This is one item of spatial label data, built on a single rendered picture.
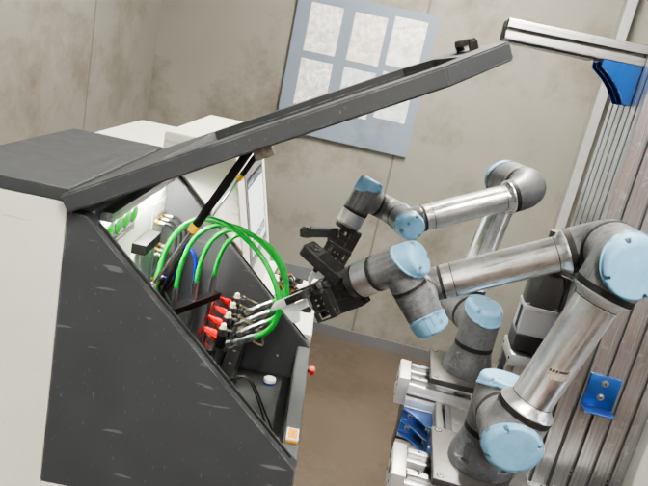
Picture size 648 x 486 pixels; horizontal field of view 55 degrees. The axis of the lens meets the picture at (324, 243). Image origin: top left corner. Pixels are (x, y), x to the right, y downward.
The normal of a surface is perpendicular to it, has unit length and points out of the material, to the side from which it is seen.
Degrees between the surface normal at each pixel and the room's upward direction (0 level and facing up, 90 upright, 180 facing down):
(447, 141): 90
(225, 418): 90
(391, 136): 90
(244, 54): 90
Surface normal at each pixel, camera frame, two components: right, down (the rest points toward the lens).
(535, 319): -0.15, 0.24
